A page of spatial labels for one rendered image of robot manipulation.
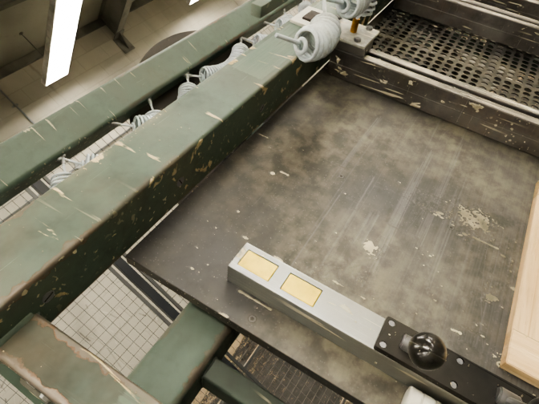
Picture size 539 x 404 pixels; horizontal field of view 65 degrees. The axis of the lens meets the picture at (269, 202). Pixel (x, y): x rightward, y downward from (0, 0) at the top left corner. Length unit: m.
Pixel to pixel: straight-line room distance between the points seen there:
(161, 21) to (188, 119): 6.26
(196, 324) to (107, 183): 0.24
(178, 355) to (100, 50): 5.90
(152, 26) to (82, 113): 5.66
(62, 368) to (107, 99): 0.86
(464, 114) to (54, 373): 0.90
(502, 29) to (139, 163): 1.16
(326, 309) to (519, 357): 0.27
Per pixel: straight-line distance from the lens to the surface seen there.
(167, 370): 0.62
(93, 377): 0.54
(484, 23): 1.50
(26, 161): 1.15
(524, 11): 1.70
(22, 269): 0.57
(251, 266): 0.60
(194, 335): 0.64
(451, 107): 1.04
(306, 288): 0.60
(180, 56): 1.46
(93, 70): 6.17
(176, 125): 0.72
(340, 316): 0.59
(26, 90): 5.89
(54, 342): 0.57
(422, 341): 0.47
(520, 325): 0.73
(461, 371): 0.60
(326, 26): 0.82
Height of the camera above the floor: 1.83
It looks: 9 degrees down
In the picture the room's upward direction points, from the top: 43 degrees counter-clockwise
